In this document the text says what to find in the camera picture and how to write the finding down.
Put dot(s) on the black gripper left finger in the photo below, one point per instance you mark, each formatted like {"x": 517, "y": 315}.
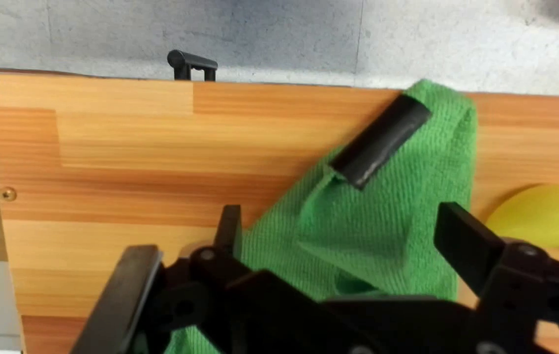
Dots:
{"x": 228, "y": 229}

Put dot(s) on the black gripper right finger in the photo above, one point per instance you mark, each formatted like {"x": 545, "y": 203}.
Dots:
{"x": 468, "y": 248}

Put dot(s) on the green towel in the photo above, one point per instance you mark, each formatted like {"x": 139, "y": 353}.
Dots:
{"x": 370, "y": 229}

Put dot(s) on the yellow toy banana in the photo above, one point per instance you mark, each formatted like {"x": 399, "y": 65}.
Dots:
{"x": 547, "y": 213}

